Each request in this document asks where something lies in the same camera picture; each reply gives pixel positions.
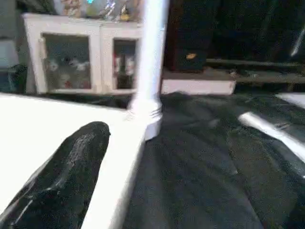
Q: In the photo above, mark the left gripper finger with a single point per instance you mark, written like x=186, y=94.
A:
x=62, y=181

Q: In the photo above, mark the white plastic table top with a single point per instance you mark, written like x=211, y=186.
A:
x=28, y=133

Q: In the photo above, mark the white plastic table leg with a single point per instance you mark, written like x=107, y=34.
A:
x=152, y=47
x=271, y=131

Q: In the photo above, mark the white glass door cabinet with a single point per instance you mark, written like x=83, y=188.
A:
x=102, y=33

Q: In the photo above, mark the pale plush toy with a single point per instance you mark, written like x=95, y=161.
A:
x=72, y=7

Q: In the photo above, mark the black speaker box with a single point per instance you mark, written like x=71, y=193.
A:
x=190, y=28

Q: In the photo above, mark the black television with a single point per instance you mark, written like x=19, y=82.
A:
x=257, y=24

